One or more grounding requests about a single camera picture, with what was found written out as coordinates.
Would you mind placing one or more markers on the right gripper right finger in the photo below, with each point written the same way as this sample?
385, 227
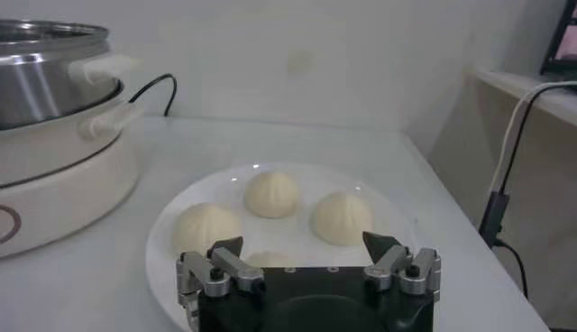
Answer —
392, 266

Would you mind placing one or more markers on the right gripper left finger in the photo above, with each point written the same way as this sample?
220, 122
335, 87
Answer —
225, 270

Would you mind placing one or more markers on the white steamed baozi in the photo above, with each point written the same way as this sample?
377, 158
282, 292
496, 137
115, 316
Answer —
342, 218
272, 196
269, 260
205, 227

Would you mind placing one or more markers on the white round plate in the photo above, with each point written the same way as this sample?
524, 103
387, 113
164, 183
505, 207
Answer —
279, 234

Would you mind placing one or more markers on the white side table with label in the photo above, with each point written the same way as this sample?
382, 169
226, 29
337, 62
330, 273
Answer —
541, 180

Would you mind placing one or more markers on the cream electric cooker base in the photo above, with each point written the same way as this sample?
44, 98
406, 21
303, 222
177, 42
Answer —
67, 180

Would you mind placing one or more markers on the black laptop beside printed label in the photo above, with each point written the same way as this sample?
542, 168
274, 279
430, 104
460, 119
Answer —
563, 45

